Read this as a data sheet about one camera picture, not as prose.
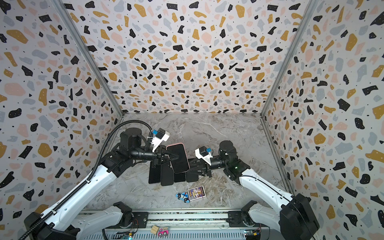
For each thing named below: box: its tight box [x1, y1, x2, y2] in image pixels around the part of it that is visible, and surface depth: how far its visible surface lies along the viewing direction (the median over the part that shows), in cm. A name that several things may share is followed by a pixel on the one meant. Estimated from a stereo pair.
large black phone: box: [148, 161, 161, 184], surface depth 91 cm
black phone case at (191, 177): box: [186, 172, 199, 183], surface depth 89 cm
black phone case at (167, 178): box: [160, 162, 174, 186], surface depth 90 cm
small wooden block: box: [150, 225, 159, 235], surface depth 72 cm
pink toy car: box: [158, 228, 169, 238], surface depth 70 cm
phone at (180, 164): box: [166, 143, 190, 174], surface depth 63 cm
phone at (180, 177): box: [174, 172, 186, 183], surface depth 89 cm
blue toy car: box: [175, 192, 191, 203], surface depth 81 cm
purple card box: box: [187, 185, 206, 201], surface depth 83 cm
